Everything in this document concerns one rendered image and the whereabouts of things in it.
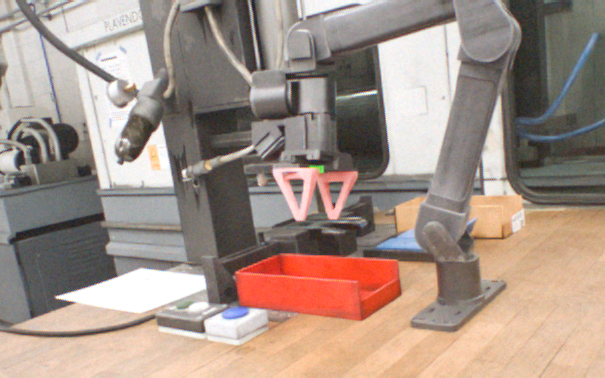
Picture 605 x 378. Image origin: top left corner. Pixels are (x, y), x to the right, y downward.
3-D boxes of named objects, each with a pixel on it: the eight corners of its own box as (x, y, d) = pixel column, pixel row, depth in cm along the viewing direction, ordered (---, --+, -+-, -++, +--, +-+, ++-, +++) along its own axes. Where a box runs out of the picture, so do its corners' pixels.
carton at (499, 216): (504, 243, 122) (501, 205, 121) (397, 240, 138) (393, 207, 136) (525, 228, 132) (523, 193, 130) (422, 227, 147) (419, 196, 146)
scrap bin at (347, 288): (362, 321, 87) (357, 282, 86) (239, 305, 102) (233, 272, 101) (402, 295, 96) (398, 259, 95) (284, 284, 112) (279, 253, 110)
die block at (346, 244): (301, 278, 114) (296, 240, 112) (262, 275, 120) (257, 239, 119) (358, 250, 129) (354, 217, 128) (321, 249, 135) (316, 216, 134)
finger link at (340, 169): (298, 219, 92) (297, 157, 91) (322, 218, 98) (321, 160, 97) (336, 220, 88) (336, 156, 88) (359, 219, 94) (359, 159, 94)
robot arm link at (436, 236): (419, 223, 83) (460, 221, 80) (434, 210, 90) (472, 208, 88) (423, 267, 84) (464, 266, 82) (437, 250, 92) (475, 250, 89)
